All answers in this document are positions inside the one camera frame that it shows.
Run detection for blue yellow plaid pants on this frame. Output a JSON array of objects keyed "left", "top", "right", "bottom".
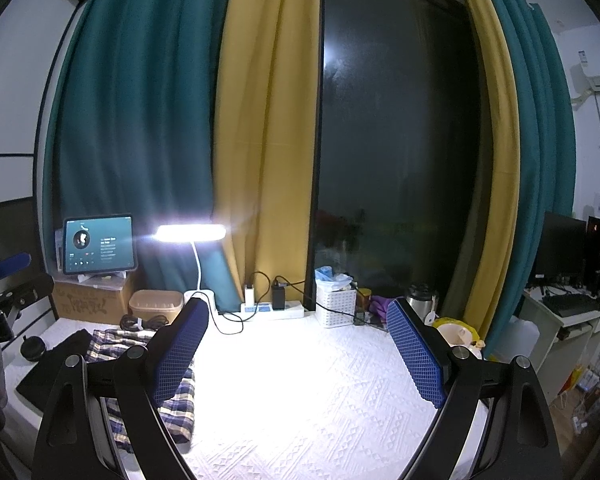
[{"left": 84, "top": 327, "right": 197, "bottom": 453}]

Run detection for cream bear mug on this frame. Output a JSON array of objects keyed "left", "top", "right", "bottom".
[{"left": 432, "top": 318, "right": 486, "bottom": 359}]

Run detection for tan plastic lidded box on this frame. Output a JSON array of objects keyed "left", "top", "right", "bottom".
[{"left": 129, "top": 289, "right": 184, "bottom": 323}]

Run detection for stainless steel tumbler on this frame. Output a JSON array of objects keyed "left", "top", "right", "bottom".
[{"left": 406, "top": 283, "right": 438, "bottom": 325}]

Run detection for purple plush toy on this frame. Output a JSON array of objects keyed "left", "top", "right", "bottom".
[{"left": 368, "top": 295, "right": 393, "bottom": 322}]

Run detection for cardboard box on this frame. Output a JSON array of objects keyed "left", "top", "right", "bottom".
[{"left": 53, "top": 274, "right": 135, "bottom": 325}]

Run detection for tablet with lit screen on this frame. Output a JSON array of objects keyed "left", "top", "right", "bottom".
[{"left": 62, "top": 214, "right": 137, "bottom": 275}]

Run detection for white phone charger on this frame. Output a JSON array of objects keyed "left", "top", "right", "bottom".
[{"left": 244, "top": 285, "right": 256, "bottom": 312}]

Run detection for yellow curtain right panel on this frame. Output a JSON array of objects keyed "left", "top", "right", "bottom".
[{"left": 464, "top": 0, "right": 520, "bottom": 337}]

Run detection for yellow curtain panel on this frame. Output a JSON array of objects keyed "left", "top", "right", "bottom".
[
  {"left": 464, "top": 0, "right": 520, "bottom": 337},
  {"left": 213, "top": 0, "right": 321, "bottom": 299}
]

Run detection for black garment on bed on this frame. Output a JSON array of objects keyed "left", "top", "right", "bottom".
[{"left": 16, "top": 330, "right": 102, "bottom": 412}]

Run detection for white perforated storage basket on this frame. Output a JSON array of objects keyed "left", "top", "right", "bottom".
[{"left": 315, "top": 280, "right": 356, "bottom": 328}]

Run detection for white desk lamp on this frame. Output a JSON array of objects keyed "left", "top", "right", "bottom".
[{"left": 154, "top": 223, "right": 226, "bottom": 312}]

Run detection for black power adapter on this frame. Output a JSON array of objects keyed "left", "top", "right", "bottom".
[{"left": 271, "top": 281, "right": 286, "bottom": 311}]

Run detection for blue tissue pack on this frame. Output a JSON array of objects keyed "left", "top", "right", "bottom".
[{"left": 314, "top": 266, "right": 353, "bottom": 290}]

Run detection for white power strip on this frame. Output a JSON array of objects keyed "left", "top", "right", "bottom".
[{"left": 239, "top": 300, "right": 306, "bottom": 321}]

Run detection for white computer desk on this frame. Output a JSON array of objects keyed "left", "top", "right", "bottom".
[{"left": 519, "top": 287, "right": 600, "bottom": 404}]

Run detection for black computer monitor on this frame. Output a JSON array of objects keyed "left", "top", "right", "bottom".
[{"left": 528, "top": 212, "right": 600, "bottom": 286}]

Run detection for teal curtain left panel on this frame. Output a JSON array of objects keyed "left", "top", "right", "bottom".
[{"left": 40, "top": 0, "right": 240, "bottom": 311}]

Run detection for teal curtain panel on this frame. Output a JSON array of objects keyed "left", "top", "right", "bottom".
[
  {"left": 484, "top": 0, "right": 577, "bottom": 359},
  {"left": 40, "top": 0, "right": 240, "bottom": 311}
]

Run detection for teal curtain right panel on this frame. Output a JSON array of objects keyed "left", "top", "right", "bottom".
[{"left": 484, "top": 0, "right": 577, "bottom": 359}]

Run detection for yellow curtain left panel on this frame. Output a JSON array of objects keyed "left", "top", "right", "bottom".
[{"left": 213, "top": 0, "right": 321, "bottom": 299}]

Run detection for white air conditioner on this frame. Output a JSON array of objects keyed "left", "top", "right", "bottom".
[{"left": 570, "top": 63, "right": 600, "bottom": 106}]

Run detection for black coiled cable bundle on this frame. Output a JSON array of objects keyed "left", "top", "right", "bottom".
[{"left": 118, "top": 313, "right": 169, "bottom": 332}]

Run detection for black charger cable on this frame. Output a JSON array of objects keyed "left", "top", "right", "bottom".
[{"left": 194, "top": 270, "right": 382, "bottom": 336}]

